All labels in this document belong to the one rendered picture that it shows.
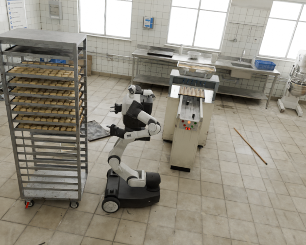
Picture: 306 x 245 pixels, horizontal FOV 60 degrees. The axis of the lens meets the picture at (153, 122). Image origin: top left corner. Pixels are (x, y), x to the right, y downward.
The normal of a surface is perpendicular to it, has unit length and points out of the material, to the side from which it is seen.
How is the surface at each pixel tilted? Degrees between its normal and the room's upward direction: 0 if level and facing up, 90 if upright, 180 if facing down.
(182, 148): 90
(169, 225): 0
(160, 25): 90
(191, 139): 90
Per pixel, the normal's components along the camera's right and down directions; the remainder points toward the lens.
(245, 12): -0.14, 0.44
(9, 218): 0.10, -0.89
